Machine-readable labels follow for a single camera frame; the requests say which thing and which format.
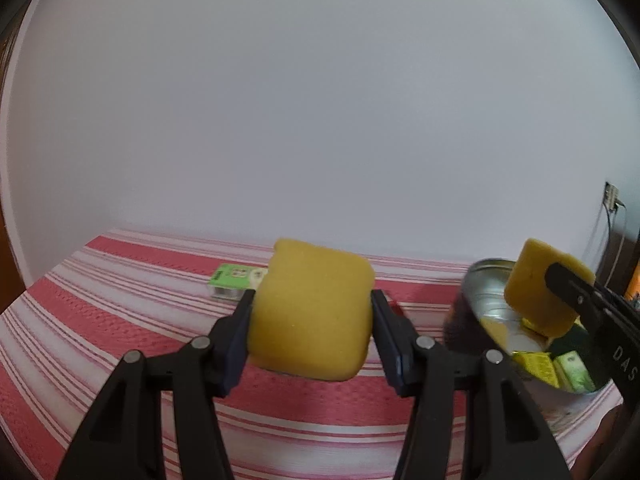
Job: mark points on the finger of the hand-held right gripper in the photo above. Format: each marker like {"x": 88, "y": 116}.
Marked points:
{"x": 575, "y": 287}

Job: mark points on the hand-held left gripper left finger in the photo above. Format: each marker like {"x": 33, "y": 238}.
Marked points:
{"x": 235, "y": 355}

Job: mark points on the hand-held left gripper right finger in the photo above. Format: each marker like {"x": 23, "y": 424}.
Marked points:
{"x": 395, "y": 355}

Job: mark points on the green white packet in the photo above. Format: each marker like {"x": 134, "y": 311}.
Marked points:
{"x": 575, "y": 372}

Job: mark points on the green wafer packet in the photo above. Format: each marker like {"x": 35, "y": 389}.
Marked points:
{"x": 232, "y": 280}

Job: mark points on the yellow snack packet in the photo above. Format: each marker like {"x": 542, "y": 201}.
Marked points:
{"x": 537, "y": 365}

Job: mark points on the round metal cookie tin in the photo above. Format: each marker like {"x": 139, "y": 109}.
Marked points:
{"x": 487, "y": 305}

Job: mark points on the red white striped cloth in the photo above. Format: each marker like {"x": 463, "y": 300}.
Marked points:
{"x": 125, "y": 300}

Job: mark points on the brown wooden panel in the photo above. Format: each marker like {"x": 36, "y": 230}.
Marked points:
{"x": 6, "y": 280}

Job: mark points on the wall outlet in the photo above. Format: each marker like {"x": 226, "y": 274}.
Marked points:
{"x": 610, "y": 194}

